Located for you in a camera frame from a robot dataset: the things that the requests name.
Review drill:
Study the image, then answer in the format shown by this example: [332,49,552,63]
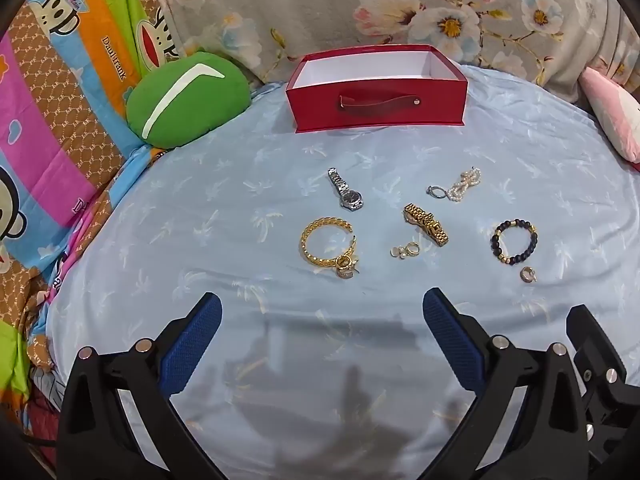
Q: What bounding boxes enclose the red cardboard box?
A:
[285,44,469,134]

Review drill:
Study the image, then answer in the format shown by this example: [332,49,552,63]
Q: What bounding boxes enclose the gold watch band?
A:
[403,203,449,247]

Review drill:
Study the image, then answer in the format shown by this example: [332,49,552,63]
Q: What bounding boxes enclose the grey floral blanket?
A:
[145,0,640,106]

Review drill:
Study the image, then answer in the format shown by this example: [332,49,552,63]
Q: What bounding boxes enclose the pink plush pillow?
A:
[577,65,640,163]

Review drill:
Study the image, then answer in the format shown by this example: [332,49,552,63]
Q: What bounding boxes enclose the dark bead bracelet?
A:
[490,219,539,267]

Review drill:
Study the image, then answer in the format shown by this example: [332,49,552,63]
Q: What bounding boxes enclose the gold silver charm ring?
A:
[334,255,362,281]

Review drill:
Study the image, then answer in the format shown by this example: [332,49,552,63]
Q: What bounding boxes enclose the black cable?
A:
[20,432,60,450]

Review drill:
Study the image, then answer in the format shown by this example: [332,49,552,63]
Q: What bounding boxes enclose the white pearl bracelet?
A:
[446,166,482,204]

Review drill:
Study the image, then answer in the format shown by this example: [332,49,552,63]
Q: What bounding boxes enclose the colourful cartoon blanket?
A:
[0,0,168,461]

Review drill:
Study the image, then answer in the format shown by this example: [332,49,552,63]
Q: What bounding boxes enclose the gold chain bracelet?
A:
[300,217,358,267]

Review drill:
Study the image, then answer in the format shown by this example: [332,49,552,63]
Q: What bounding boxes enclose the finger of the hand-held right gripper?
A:
[572,350,640,467]
[566,304,628,387]

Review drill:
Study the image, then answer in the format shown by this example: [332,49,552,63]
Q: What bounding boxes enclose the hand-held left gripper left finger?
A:
[57,292,223,480]

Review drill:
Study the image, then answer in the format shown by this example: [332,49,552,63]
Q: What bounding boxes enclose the silver wristwatch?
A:
[327,167,365,211]

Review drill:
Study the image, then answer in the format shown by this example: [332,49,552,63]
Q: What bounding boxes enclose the green pillow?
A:
[125,49,252,150]

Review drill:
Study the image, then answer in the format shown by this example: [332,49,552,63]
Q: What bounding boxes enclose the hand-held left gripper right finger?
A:
[422,287,595,480]

